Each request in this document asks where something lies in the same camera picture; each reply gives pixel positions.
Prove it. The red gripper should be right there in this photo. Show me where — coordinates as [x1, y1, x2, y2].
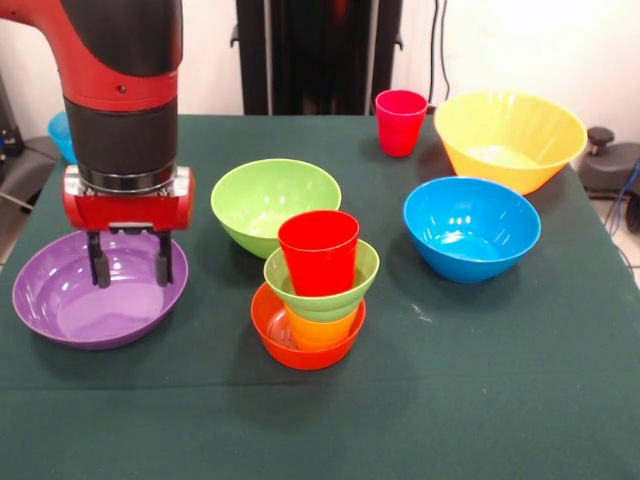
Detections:
[61, 164, 197, 290]

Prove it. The purple plastic bowl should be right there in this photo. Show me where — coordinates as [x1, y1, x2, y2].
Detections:
[11, 229, 190, 351]

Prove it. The large green plastic bowl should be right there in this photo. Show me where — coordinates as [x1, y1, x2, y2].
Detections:
[210, 158, 343, 260]

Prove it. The small blue plastic bowl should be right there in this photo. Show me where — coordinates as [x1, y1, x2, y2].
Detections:
[47, 110, 77, 165]

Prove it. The orange plastic bowl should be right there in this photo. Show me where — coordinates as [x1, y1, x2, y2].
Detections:
[249, 281, 368, 372]

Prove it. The red plastic cup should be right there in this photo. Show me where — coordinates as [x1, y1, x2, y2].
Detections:
[277, 210, 361, 297]

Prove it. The orange plastic cup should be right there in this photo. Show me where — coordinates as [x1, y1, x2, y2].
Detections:
[283, 305, 361, 351]

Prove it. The small green ribbed bowl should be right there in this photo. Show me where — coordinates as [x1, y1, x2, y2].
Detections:
[263, 239, 381, 322]

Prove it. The grey machine base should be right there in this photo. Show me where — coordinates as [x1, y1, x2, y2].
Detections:
[0, 134, 64, 211]

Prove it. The black equipment rack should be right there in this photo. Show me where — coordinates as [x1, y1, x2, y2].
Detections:
[0, 69, 26, 169]

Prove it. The dark green tablecloth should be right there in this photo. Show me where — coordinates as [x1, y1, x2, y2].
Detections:
[0, 113, 640, 480]

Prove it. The pink plastic cup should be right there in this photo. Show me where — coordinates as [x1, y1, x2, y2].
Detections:
[375, 89, 430, 158]

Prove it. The large blue plastic bowl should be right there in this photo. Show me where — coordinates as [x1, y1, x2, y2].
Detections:
[402, 176, 543, 285]

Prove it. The yellow plastic bowl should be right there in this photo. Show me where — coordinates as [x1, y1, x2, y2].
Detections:
[433, 90, 589, 196]

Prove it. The grey base with black knob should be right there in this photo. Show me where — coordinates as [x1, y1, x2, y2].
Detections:
[579, 126, 640, 201]

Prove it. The black hanging cable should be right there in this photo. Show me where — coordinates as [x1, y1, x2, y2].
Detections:
[428, 0, 454, 104]

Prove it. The blue cable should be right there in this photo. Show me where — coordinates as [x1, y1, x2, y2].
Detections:
[605, 158, 640, 237]

